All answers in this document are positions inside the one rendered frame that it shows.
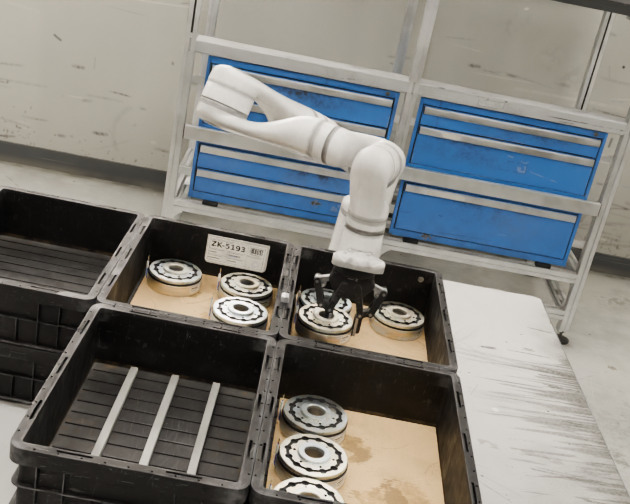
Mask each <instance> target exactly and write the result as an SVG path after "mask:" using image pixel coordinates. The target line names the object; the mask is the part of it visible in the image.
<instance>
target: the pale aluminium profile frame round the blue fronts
mask: <svg viewBox="0 0 630 504"><path fill-rule="evenodd" d="M418 1H419V0H408V3H407V7H406V12H405V16H404V21H403V25H402V30H401V34H400V38H399V43H398V47H397V52H396V56H395V61H394V65H393V70H392V73H397V74H402V70H403V66H404V62H405V57H406V53H407V49H408V44H409V40H410V36H411V31H412V27H413V23H414V18H415V14H416V10H417V5H418ZM439 1H440V0H427V2H426V7H425V11H424V15H423V20H422V24H421V28H420V32H419V37H418V41H417V45H416V49H415V54H414V58H413V62H412V67H411V71H410V75H409V85H408V90H407V93H405V97H404V101H403V105H402V109H401V114H400V115H399V114H395V118H394V122H396V123H398V127H397V131H396V135H395V139H394V144H396V145H397V146H398V147H399V148H400V149H401V150H402V152H404V148H405V144H406V140H407V135H408V131H409V127H410V125H412V126H414V124H415V120H416V118H415V117H412V114H413V110H414V106H415V102H416V98H417V93H418V89H419V85H420V81H421V77H422V73H423V68H424V64H425V60H426V56H427V52H428V47H429V43H430V39H431V35H432V31H433V26H434V22H435V18H436V14H437V10H438V6H439ZM202 2H203V0H190V6H189V13H188V21H187V28H186V35H185V43H184V50H183V58H182V65H181V72H180V80H179V87H178V95H177V102H176V109H175V117H174V124H173V132H172V139H171V146H170V154H169V161H168V169H167V176H166V183H165V191H164V198H163V206H162V213H161V216H162V217H167V218H172V219H177V220H179V218H180V216H181V213H182V212H191V213H196V214H201V215H207V216H212V217H218V218H223V219H228V220H234V221H239V222H245V223H250V224H255V225H261V226H266V227H271V228H277V229H282V230H288V231H293V232H298V233H304V234H309V235H315V236H320V237H325V238H332V235H333V231H334V228H335V226H331V225H325V224H320V223H315V222H309V221H304V220H298V219H293V218H288V217H282V216H277V215H272V214H266V213H261V212H256V211H250V210H245V209H239V208H234V207H229V206H223V205H218V202H215V201H210V200H205V199H203V201H197V200H191V197H188V192H189V185H190V178H191V172H192V165H193V158H194V151H195V144H196V141H202V142H207V143H212V144H218V145H223V146H228V147H233V148H239V149H244V150H249V151H255V152H260V153H266V154H271V155H276V156H281V157H287V158H292V159H297V160H302V161H308V162H313V163H318V164H323V165H326V164H324V163H321V162H319V161H317V160H311V159H308V158H305V157H302V156H300V155H298V154H296V153H294V152H291V151H289V150H287V149H285V148H281V147H277V146H274V145H270V144H266V143H263V142H259V141H256V140H252V139H249V138H246V137H243V136H239V135H236V134H233V133H230V132H226V131H222V130H216V129H211V128H206V127H201V126H198V124H199V117H198V115H197V114H196V108H197V105H198V102H199V99H200V97H201V95H202V92H203V89H204V83H205V76H206V69H207V62H208V56H209V55H208V54H203V53H202V56H201V63H200V70H199V76H198V75H193V74H192V73H193V66H194V59H195V52H194V50H195V43H196V39H197V38H198V31H199V24H200V16H201V9H202ZM219 3H220V0H209V7H208V14H207V21H206V28H205V35H204V36H208V37H213V38H214V37H215V30H216V23H217V16H218V9H219ZM615 15H616V13H611V12H606V11H604V14H603V17H602V20H601V24H600V27H599V30H598V33H597V37H596V40H595V43H594V46H593V50H592V53H591V56H590V59H589V63H588V66H587V69H586V72H585V75H584V79H583V82H582V85H581V88H580V92H579V95H578V98H577V101H576V105H575V108H574V109H579V110H585V111H586V107H587V104H588V101H589V98H590V95H591V91H592V88H593V85H594V82H595V79H596V75H597V72H598V69H599V66H600V63H601V60H602V56H603V53H604V50H605V47H606V44H607V40H608V37H609V34H610V31H611V28H612V24H613V21H614V18H615ZM190 38H192V41H191V48H190V51H188V46H189V39H190ZM413 82H416V83H415V88H414V92H413V94H411V91H412V87H413ZM191 83H194V84H197V91H196V98H195V105H194V112H193V119H192V125H190V124H185V123H186V116H187V109H188V102H189V95H190V88H191ZM625 122H626V123H627V128H626V131H625V134H624V135H620V137H619V140H618V144H617V147H616V150H615V153H614V156H611V155H606V154H602V155H601V158H600V161H599V162H603V163H608V164H611V165H610V168H609V171H608V174H607V177H606V180H605V183H604V186H603V189H602V192H601V195H600V198H599V201H598V202H594V201H589V200H583V199H578V198H573V197H568V196H562V195H557V194H552V193H547V192H541V191H536V190H531V189H526V188H520V187H515V186H510V185H505V184H499V183H494V182H489V181H484V180H479V179H473V178H468V177H463V176H458V175H452V174H447V173H442V172H437V171H431V170H426V169H421V168H416V167H410V166H405V168H404V170H403V172H402V173H401V175H400V176H399V179H402V180H407V181H412V182H418V183H423V184H428V185H433V186H439V187H444V188H449V189H454V190H460V191H465V192H470V193H475V194H481V195H486V196H491V197H497V198H502V199H507V200H512V201H518V202H523V203H528V204H533V205H539V206H544V207H549V208H554V209H560V210H565V211H570V212H576V213H581V214H586V215H591V216H593V219H592V222H591V225H590V228H589V231H588V234H587V237H586V240H585V241H582V240H577V239H574V241H573V244H572V247H576V248H582V252H581V255H580V258H579V261H577V259H576V257H575V256H574V254H573V252H572V250H570V253H569V256H568V259H567V262H566V265H565V267H566V269H561V268H556V267H551V265H550V264H548V263H542V262H537V261H532V260H527V262H524V261H518V260H513V259H508V258H502V257H497V256H492V255H486V254H481V253H475V252H470V251H465V250H459V249H454V248H449V247H443V246H438V245H433V244H427V243H422V242H418V239H414V238H408V237H403V238H402V239H400V238H395V237H390V236H384V234H383V242H382V248H381V252H380V256H381V255H382V254H383V253H385V252H387V251H390V250H395V251H401V252H406V253H411V254H417V255H422V256H428V257H433V258H438V259H444V260H449V261H455V262H460V263H465V264H471V265H476V266H482V267H487V268H492V269H498V270H503V271H508V272H514V273H519V274H524V275H527V276H530V277H541V278H543V280H544V282H545V284H546V286H547V288H548V290H549V292H550V295H551V297H552V299H553V301H554V303H555V305H556V306H554V305H549V304H544V306H545V309H546V311H547V313H548V315H549V317H550V318H555V319H559V321H558V324H557V329H558V331H559V332H560V333H559V334H557V335H558V338H559V340H560V342H561V344H562V345H566V344H568V343H569V339H568V338H567V337H565V336H564V335H562V334H563V333H568V331H569V328H570V325H571V322H572V319H573V316H574V313H575V310H576V307H577V304H578V301H579V298H580V295H581V293H582V290H583V287H584V284H585V281H586V278H587V275H588V272H589V269H590V266H591V263H592V260H593V257H594V254H595V251H596V248H597V245H598V242H599V239H600V236H601V233H602V231H603V228H604V225H605V222H606V219H607V216H608V213H609V210H610V207H611V204H612V201H613V198H614V195H615V192H616V189H617V186H618V183H619V180H620V177H621V174H622V171H623V169H624V166H625V163H626V160H627V157H628V154H629V151H630V137H629V136H628V135H629V132H630V107H629V110H628V113H627V116H626V119H625ZM183 138H186V139H190V140H189V147H188V150H187V152H186V154H185V156H184V158H183V160H182V162H181V164H180V159H181V152H182V145H183ZM380 256H379V257H380ZM558 281H562V282H568V283H570V287H569V291H568V294H567V297H566V295H565V293H564V291H563V289H562V288H561V286H560V284H559V282H558Z"/></svg>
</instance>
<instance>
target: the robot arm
mask: <svg viewBox="0 0 630 504"><path fill-rule="evenodd" d="M254 101H255V102H256V103H257V104H258V105H259V106H260V107H261V109H262V110H263V112H264V113H265V115H266V117H267V120H268V122H263V123H260V122H252V121H248V120H247V117H248V115H249V113H250V110H251V108H252V105H253V103H254ZM196 114H197V115H198V117H199V118H200V119H202V120H203V121H204V122H205V123H208V124H209V125H212V126H214V127H217V128H219V129H221V130H224V131H226V132H230V133H233V134H236V135H239V136H243V137H246V138H249V139H252V140H256V141H259V142H263V143H266V144H270V145H274V146H277V147H281V148H285V149H287V150H289V151H291V152H294V153H296V154H298V155H300V156H302V157H305V158H308V159H311V160H317V161H319V162H321V163H324V164H326V165H329V166H332V167H340V168H341V169H343V170H344V171H346V172H347V173H348V174H350V195H347V196H345V197H344V198H343V200H342V203H341V207H340V210H339V214H338V217H337V221H336V225H335V228H334V231H333V235H332V238H331V242H330V245H329V249H330V250H335V251H336V252H335V253H333V257H332V264H334V267H333V269H332V271H331V272H330V273H329V274H326V275H321V274H320V273H316V274H315V278H314V285H315V292H316V299H317V306H318V307H319V308H323V309H324V310H325V315H324V318H327V319H332V316H333V310H334V308H335V306H336V305H337V304H338V302H339V300H340V298H341V299H349V300H351V301H355V302H356V314H355V316H354V321H353V328H352V332H351V336H354V337H355V333H356V334H358V333H359V331H360V327H361V322H362V319H363V318H365V317H368V318H372V317H373V316H374V315H375V313H376V312H377V310H378V309H379V307H380V306H381V304H382V303H383V301H384V300H385V298H386V297H387V288H386V287H385V286H383V287H380V286H378V285H377V284H375V280H374V276H375V274H383V273H384V269H385V263H384V261H383V260H381V259H379V256H380V252H381V248H382V242H383V234H384V229H385V225H386V221H387V217H388V211H389V204H390V201H391V198H392V196H393V193H394V190H395V188H396V185H397V182H398V179H399V176H400V175H401V173H402V172H403V170H404V168H405V164H406V160H405V156H404V153H403V152H402V150H401V149H400V148H399V147H398V146H397V145H396V144H394V143H392V142H390V141H388V140H386V139H383V138H380V137H376V136H372V135H368V134H363V133H358V132H353V131H349V130H347V129H345V128H343V127H340V126H339V125H337V124H336V123H335V122H334V121H332V120H331V119H329V118H328V117H326V116H324V115H322V114H320V113H319V112H317V111H315V110H313V109H311V108H309V107H306V106H304V105H302V104H300V103H298V102H295V101H293V100H291V99H289V98H287V97H285V96H283V95H281V94H279V93H278V92H276V91H274V90H273V89H271V88H269V87H268V86H266V85H264V84H263V83H261V82H260V81H258V80H256V79H255V78H253V77H251V76H250V75H249V74H247V73H244V72H243V71H241V70H239V69H237V68H234V67H232V66H230V65H229V66H228V65H217V66H215V67H214V68H213V70H212V71H211V73H210V75H209V78H208V81H207V83H206V85H205V87H204V90H203V92H202V95H201V97H200V99H199V102H198V105H197V108H196ZM327 281H330V284H331V286H332V288H333V290H334V291H333V293H332V295H331V297H330V299H329V301H327V300H325V298H324V291H323V287H325V286H326V282H327ZM372 290H374V297H375V298H374V299H373V301H372V302H371V304H370V305H369V307H368V308H364V309H363V297H365V296H366V295H367V294H368V293H370V292H371V291H372Z"/></svg>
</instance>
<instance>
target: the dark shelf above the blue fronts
mask: <svg viewBox="0 0 630 504"><path fill-rule="evenodd" d="M552 1H557V2H562V3H567V4H572V5H577V6H582V7H587V8H592V9H597V10H601V11H606V12H611V13H616V14H621V15H626V16H630V0H552Z"/></svg>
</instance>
